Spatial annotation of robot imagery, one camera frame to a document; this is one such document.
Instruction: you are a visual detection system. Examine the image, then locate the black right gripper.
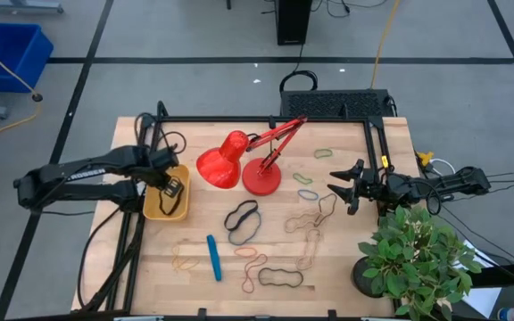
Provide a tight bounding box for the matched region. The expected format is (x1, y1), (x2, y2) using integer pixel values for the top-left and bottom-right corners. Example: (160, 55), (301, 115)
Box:
(326, 158), (394, 217)

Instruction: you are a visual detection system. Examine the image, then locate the dark brown rubber band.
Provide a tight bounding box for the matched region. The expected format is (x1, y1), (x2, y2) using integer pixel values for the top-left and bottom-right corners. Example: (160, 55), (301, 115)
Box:
(316, 193), (339, 225)

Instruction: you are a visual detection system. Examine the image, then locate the thin blue rubber band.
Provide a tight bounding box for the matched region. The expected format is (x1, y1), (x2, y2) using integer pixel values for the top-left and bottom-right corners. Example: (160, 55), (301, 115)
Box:
(296, 188), (320, 202)

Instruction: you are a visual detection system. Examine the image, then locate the thin black rubber band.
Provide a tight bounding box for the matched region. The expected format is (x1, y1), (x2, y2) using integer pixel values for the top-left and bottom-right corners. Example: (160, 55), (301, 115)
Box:
(157, 189), (185, 218)
(257, 267), (305, 289)

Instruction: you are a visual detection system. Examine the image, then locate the wooden stick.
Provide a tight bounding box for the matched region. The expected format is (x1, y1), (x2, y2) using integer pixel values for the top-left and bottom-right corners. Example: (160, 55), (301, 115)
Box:
(283, 209), (326, 235)

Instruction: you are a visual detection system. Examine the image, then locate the thick black rubber band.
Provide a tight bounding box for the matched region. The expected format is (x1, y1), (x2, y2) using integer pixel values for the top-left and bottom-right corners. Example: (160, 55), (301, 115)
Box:
(223, 199), (260, 233)

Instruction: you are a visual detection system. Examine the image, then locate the dark grey rubber band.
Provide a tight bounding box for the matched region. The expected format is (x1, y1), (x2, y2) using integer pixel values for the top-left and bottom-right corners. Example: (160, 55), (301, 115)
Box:
(227, 210), (263, 247)

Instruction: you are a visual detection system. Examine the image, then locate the tan rubber band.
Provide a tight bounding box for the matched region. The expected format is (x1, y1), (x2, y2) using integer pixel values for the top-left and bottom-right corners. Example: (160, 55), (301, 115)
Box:
(294, 227), (322, 272)

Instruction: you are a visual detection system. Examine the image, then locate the yellowish rubber band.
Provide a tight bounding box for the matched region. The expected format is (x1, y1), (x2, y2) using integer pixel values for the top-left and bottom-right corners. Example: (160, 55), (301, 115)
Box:
(170, 243), (201, 273)

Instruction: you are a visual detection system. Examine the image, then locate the wide blue rubber band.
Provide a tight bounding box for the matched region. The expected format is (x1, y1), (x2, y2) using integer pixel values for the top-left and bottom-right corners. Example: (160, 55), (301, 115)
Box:
(205, 234), (223, 283)

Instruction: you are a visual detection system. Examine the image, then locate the orange rubber band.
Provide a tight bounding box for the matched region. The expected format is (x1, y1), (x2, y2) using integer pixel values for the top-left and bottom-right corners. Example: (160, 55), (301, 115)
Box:
(233, 245), (259, 259)

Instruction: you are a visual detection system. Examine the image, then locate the reddish brown rubber band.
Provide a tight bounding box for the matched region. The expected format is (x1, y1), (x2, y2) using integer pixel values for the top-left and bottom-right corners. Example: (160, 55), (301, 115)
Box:
(240, 252), (269, 294)

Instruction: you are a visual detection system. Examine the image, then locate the yellow plastic bin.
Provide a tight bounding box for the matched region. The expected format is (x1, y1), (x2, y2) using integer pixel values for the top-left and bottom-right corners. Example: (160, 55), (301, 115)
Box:
(142, 163), (192, 223)

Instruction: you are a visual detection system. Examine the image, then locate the red desk lamp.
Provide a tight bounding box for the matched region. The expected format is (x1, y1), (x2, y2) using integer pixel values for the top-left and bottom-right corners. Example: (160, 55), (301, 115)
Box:
(195, 114), (309, 198)

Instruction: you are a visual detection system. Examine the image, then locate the black perforated box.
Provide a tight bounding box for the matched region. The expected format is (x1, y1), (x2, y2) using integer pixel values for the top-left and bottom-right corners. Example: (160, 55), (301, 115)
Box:
(279, 88), (395, 119)

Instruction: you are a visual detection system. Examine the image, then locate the black plant pot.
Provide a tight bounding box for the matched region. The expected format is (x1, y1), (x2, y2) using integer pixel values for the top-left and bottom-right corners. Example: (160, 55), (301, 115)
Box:
(351, 255), (390, 299)

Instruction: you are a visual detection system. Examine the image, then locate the green artificial plant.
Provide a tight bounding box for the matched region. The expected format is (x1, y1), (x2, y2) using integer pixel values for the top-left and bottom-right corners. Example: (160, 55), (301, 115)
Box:
(357, 204), (485, 321)

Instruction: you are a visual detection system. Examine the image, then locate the black computer tower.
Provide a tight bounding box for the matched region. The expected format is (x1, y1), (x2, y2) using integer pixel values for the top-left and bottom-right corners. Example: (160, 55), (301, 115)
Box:
(274, 0), (314, 46)

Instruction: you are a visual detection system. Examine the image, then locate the white paper sheet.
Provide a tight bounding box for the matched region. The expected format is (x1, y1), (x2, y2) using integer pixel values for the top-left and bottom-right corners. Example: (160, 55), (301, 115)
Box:
(452, 239), (503, 319)

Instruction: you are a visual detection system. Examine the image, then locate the black bar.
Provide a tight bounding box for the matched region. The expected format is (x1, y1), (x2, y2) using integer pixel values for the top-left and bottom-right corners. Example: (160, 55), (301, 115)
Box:
(467, 260), (514, 290)

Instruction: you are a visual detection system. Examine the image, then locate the blue plastic crate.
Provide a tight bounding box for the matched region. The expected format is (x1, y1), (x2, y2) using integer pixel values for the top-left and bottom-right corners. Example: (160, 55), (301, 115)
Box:
(0, 22), (55, 94)

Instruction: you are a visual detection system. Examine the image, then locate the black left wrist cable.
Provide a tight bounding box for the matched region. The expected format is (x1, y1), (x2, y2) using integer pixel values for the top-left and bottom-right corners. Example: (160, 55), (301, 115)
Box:
(156, 130), (188, 156)

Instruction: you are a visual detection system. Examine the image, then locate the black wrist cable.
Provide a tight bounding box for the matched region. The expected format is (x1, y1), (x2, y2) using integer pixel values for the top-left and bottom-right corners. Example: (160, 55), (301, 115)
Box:
(410, 177), (444, 218)
(156, 130), (188, 156)

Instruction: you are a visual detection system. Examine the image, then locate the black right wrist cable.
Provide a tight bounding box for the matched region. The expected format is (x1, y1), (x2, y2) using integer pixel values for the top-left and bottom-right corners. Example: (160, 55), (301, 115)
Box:
(410, 177), (444, 218)

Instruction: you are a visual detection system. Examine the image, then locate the white cable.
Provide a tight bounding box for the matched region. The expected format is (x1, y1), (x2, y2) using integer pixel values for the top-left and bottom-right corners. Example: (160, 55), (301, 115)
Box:
(429, 157), (457, 177)

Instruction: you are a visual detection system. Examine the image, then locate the black coiled cable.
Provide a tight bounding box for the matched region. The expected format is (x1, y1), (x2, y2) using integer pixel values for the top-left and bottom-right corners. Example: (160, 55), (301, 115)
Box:
(278, 69), (319, 95)

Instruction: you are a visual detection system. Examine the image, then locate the black arm base cable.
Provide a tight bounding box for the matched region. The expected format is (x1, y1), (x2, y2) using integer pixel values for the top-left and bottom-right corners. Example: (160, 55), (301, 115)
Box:
(76, 205), (122, 309)

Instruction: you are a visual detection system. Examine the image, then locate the long black cable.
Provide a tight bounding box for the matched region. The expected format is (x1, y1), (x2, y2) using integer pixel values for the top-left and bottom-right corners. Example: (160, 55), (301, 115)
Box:
(430, 207), (514, 295)

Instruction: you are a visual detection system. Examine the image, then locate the yellow hanging cable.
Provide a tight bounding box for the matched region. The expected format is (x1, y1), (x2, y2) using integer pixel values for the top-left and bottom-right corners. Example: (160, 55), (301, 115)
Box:
(369, 0), (402, 90)

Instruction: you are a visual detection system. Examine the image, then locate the yellow floor cable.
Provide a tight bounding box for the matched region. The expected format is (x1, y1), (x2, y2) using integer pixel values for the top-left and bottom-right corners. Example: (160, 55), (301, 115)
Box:
(0, 35), (45, 140)

